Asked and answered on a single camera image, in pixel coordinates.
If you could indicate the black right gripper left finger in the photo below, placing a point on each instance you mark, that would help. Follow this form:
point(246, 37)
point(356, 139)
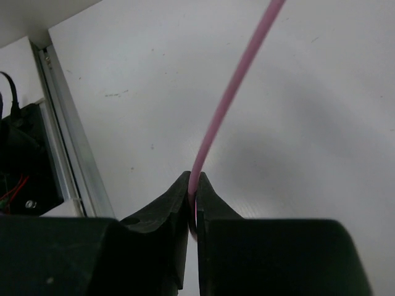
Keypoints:
point(142, 254)

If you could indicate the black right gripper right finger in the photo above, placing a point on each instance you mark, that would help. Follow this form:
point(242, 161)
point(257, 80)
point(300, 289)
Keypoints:
point(240, 256)

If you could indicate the pink headphones with cable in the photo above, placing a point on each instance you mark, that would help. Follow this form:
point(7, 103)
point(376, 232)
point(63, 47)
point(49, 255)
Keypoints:
point(258, 37)

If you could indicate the aluminium front rail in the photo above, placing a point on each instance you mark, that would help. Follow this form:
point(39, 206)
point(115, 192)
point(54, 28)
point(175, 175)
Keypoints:
point(80, 183)

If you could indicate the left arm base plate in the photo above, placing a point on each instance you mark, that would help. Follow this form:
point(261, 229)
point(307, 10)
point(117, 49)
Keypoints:
point(29, 184)

